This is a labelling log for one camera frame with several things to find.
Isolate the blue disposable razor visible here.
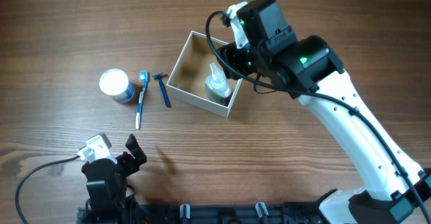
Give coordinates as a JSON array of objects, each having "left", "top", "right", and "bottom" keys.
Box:
[{"left": 152, "top": 72, "right": 171, "bottom": 108}]

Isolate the right black cable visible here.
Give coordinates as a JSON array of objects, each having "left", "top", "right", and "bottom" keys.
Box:
[{"left": 205, "top": 10, "right": 431, "bottom": 223}]

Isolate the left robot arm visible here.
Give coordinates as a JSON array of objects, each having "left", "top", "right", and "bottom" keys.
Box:
[{"left": 76, "top": 133, "right": 150, "bottom": 223}]

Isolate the blue white toothbrush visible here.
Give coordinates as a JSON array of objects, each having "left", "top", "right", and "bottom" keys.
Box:
[{"left": 135, "top": 71, "right": 149, "bottom": 130}]

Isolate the black cable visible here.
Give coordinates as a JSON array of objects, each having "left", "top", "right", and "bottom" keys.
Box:
[
  {"left": 14, "top": 155, "right": 81, "bottom": 224},
  {"left": 205, "top": 10, "right": 431, "bottom": 223}
]

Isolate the clear spray bottle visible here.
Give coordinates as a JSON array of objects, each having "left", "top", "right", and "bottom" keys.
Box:
[{"left": 205, "top": 63, "right": 232, "bottom": 106}]

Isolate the cotton bud tub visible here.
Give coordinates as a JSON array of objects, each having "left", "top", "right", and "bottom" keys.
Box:
[{"left": 99, "top": 69, "right": 135, "bottom": 104}]

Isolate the white cardboard box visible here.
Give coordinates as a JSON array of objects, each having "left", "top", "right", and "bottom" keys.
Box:
[{"left": 166, "top": 31, "right": 242, "bottom": 118}]

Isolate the left black cable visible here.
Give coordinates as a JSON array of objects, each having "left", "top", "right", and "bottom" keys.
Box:
[{"left": 14, "top": 155, "right": 81, "bottom": 224}]

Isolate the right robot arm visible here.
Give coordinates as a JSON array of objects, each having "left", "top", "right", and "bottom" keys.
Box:
[{"left": 213, "top": 0, "right": 430, "bottom": 223}]

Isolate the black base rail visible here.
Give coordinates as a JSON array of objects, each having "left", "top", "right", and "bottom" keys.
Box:
[{"left": 76, "top": 202, "right": 326, "bottom": 224}]

